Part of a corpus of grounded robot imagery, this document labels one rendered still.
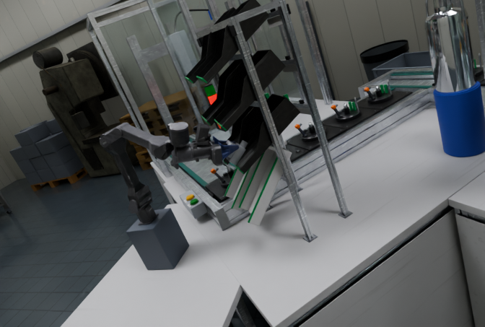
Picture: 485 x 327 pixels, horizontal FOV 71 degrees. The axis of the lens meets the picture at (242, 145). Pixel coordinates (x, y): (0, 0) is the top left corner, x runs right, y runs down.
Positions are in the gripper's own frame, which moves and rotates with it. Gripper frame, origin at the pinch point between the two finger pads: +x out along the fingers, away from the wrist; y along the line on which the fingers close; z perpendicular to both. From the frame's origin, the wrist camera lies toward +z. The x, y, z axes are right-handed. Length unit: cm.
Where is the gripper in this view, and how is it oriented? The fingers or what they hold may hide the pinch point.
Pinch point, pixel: (226, 146)
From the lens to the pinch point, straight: 114.5
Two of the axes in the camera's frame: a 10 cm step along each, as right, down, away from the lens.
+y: -2.8, -2.5, 9.3
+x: 9.6, -1.5, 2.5
